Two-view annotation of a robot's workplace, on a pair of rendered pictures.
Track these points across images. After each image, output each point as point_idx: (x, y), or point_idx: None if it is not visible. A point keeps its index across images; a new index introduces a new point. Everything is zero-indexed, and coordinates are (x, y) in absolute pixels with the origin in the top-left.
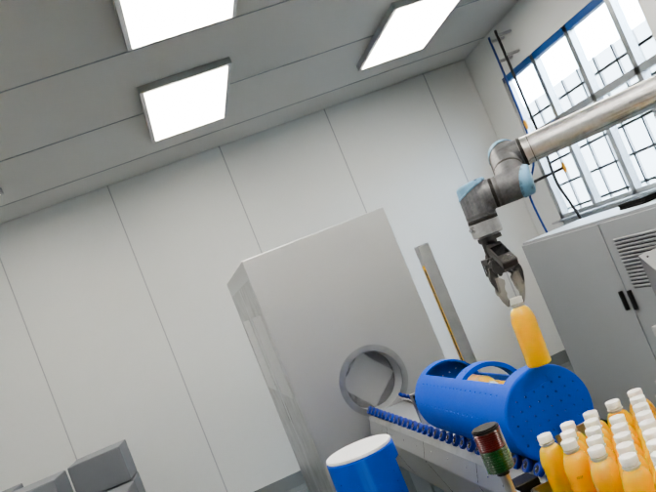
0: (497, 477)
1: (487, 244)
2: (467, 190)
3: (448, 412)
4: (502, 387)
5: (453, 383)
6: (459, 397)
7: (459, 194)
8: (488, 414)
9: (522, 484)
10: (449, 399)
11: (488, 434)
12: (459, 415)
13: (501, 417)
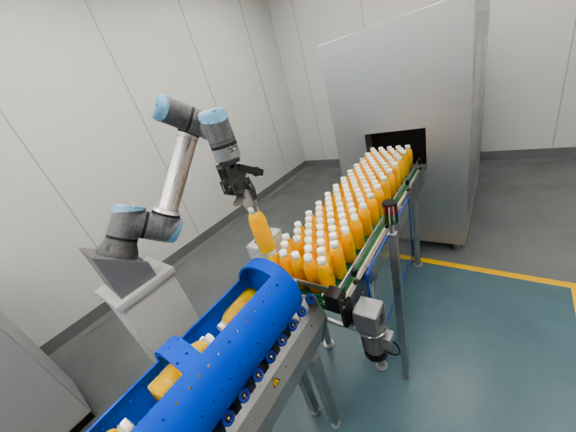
0: (265, 394)
1: (236, 164)
2: (226, 112)
3: (207, 413)
4: (273, 277)
5: (189, 376)
6: (225, 359)
7: (223, 114)
8: (279, 306)
9: (339, 287)
10: (204, 393)
11: None
12: (233, 378)
13: (293, 288)
